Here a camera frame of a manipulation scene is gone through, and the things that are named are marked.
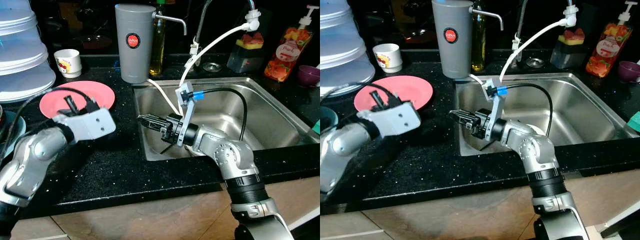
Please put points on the black chopstick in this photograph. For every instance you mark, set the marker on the black chopstick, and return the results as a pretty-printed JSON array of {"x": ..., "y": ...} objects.
[
  {"x": 167, "y": 149},
  {"x": 485, "y": 146}
]

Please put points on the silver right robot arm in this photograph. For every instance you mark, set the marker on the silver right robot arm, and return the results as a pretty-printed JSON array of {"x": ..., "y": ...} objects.
[
  {"x": 235, "y": 160},
  {"x": 540, "y": 155}
]

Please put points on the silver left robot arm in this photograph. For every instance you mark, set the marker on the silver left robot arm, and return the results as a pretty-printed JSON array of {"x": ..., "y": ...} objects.
[
  {"x": 345, "y": 150},
  {"x": 30, "y": 160}
]

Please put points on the pink plate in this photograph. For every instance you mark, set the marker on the pink plate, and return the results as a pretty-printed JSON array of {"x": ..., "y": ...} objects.
[
  {"x": 95, "y": 92},
  {"x": 415, "y": 90}
]

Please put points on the white cup with red print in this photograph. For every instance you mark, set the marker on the white cup with red print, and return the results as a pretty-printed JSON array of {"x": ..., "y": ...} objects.
[
  {"x": 67, "y": 62},
  {"x": 387, "y": 57}
]

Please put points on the grey water filter red badge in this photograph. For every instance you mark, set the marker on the grey water filter red badge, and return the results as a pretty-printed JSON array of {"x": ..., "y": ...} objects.
[
  {"x": 134, "y": 60},
  {"x": 450, "y": 55}
]

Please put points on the yellow oil bottle green cap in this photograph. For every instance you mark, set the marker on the yellow oil bottle green cap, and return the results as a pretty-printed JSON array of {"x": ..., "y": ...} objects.
[
  {"x": 158, "y": 50},
  {"x": 478, "y": 45}
]

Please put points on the purple cup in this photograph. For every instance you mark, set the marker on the purple cup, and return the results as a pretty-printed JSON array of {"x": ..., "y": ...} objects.
[
  {"x": 310, "y": 76},
  {"x": 629, "y": 71}
]

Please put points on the round metal counter cap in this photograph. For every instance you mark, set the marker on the round metal counter cap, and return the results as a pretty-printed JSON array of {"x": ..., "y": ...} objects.
[
  {"x": 535, "y": 62},
  {"x": 213, "y": 67}
]

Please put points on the wooden cabinet front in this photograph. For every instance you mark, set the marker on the wooden cabinet front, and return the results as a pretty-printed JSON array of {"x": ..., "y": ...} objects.
[
  {"x": 450, "y": 210},
  {"x": 150, "y": 215}
]

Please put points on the stainless steel sink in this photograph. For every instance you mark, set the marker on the stainless steel sink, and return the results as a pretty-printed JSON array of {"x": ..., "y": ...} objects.
[
  {"x": 590, "y": 115},
  {"x": 280, "y": 120}
]

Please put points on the fruit print soap pump bottle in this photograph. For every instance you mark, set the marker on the fruit print soap pump bottle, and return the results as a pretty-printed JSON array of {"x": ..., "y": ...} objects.
[
  {"x": 607, "y": 50},
  {"x": 287, "y": 55}
]

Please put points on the black sponge holder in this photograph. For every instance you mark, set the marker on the black sponge holder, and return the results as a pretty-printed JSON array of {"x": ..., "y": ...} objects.
[
  {"x": 567, "y": 56},
  {"x": 244, "y": 61}
]

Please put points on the chrome faucet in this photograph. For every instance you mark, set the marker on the chrome faucet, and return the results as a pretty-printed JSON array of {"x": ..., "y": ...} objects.
[
  {"x": 199, "y": 30},
  {"x": 517, "y": 25}
]

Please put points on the red and yellow sponge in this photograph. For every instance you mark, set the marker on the red and yellow sponge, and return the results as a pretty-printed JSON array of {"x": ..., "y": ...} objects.
[
  {"x": 572, "y": 36},
  {"x": 250, "y": 41}
]

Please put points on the white faucet nozzle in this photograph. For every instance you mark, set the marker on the white faucet nozzle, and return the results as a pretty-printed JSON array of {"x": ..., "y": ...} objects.
[
  {"x": 571, "y": 16},
  {"x": 253, "y": 21}
]

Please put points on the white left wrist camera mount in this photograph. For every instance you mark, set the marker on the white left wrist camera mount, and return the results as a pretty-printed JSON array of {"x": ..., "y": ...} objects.
[
  {"x": 395, "y": 120},
  {"x": 90, "y": 125}
]

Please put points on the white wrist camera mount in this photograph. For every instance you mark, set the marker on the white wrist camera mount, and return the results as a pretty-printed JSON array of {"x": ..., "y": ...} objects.
[
  {"x": 495, "y": 107},
  {"x": 90, "y": 125},
  {"x": 395, "y": 120},
  {"x": 185, "y": 115}
]

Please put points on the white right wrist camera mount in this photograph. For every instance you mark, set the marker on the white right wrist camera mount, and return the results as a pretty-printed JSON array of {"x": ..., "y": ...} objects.
[
  {"x": 495, "y": 107},
  {"x": 185, "y": 115}
]

